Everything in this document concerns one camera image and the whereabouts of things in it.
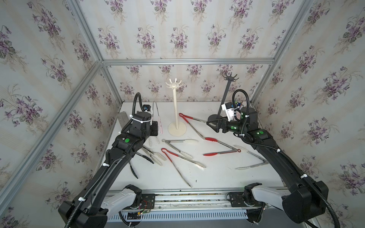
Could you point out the dark grey utensil rack stand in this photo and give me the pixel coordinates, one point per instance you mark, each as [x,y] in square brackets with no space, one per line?
[229,80]

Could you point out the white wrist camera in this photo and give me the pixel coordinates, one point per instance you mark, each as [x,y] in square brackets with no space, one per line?
[232,111]
[147,108]

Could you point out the red handled tongs rear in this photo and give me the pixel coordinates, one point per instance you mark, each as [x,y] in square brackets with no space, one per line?
[185,118]

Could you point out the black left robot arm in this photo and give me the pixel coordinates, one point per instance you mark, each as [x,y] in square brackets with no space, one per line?
[86,210]

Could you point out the steel cream-tipped tongs left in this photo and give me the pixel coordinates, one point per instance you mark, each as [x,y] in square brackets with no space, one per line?
[155,156]

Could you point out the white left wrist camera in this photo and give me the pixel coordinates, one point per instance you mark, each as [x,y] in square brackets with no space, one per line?
[147,108]

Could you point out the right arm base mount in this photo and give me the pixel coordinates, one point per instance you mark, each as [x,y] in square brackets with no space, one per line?
[254,209]

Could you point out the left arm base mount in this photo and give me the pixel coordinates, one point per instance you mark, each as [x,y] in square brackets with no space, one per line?
[132,215]

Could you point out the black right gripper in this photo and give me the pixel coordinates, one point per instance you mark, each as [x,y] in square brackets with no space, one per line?
[225,121]

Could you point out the grey stone block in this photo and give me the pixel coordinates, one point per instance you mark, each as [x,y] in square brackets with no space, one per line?
[122,118]

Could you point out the red handled tongs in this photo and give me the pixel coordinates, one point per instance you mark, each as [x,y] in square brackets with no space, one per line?
[185,118]
[185,167]

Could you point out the steel cream-tipped tongs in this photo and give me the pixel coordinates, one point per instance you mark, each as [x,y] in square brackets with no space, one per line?
[155,156]
[180,145]

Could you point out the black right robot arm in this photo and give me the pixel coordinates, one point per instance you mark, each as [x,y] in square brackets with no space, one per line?
[307,198]

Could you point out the red tipped steel tongs right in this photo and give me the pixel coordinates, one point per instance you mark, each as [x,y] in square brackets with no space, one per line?
[228,149]

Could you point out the white utensil rack stand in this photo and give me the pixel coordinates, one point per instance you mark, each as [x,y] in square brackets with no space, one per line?
[176,128]

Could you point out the steel cream-tipped tongs centre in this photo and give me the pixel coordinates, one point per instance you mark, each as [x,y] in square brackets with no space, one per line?
[180,145]

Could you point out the red handled tongs front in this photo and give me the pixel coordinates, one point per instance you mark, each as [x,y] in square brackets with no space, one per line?
[185,167]

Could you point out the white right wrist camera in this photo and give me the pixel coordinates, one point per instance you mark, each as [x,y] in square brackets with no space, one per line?
[232,111]

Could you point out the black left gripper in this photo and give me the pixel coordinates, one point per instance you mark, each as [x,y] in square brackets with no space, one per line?
[154,131]

